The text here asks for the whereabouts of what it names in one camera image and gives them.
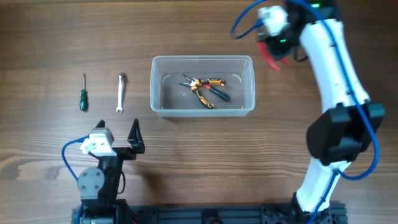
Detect green handled screwdriver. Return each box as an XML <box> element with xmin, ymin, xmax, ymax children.
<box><xmin>80</xmin><ymin>73</ymin><xmax>88</xmax><ymax>111</ymax></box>

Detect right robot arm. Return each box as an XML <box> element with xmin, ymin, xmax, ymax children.
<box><xmin>257</xmin><ymin>1</ymin><xmax>385</xmax><ymax>223</ymax></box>

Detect right blue cable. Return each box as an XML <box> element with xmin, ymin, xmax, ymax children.
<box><xmin>229</xmin><ymin>0</ymin><xmax>381</xmax><ymax>224</ymax></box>

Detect clear plastic container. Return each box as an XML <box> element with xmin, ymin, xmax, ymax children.
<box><xmin>150</xmin><ymin>55</ymin><xmax>256</xmax><ymax>118</ymax></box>

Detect red black awl screwdriver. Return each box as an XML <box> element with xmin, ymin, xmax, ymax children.
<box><xmin>204</xmin><ymin>85</ymin><xmax>230</xmax><ymax>101</ymax></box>

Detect left blue cable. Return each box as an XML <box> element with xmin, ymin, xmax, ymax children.
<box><xmin>60</xmin><ymin>136</ymin><xmax>91</xmax><ymax>224</ymax></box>

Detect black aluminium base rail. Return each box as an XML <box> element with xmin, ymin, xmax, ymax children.
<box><xmin>71</xmin><ymin>203</ymin><xmax>348</xmax><ymax>224</ymax></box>

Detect orange black needle-nose pliers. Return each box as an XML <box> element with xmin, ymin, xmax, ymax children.
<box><xmin>177</xmin><ymin>73</ymin><xmax>227</xmax><ymax>110</ymax></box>

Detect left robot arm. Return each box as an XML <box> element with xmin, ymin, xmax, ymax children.
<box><xmin>71</xmin><ymin>119</ymin><xmax>145</xmax><ymax>224</ymax></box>

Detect red handled cutters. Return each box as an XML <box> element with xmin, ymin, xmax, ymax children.
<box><xmin>256</xmin><ymin>42</ymin><xmax>280</xmax><ymax>71</ymax></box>

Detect blue cable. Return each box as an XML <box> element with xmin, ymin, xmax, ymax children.
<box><xmin>60</xmin><ymin>136</ymin><xmax>91</xmax><ymax>224</ymax></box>
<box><xmin>229</xmin><ymin>0</ymin><xmax>381</xmax><ymax>224</ymax></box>

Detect silver combination wrench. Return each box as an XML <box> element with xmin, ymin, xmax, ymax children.
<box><xmin>116</xmin><ymin>73</ymin><xmax>125</xmax><ymax>113</ymax></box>

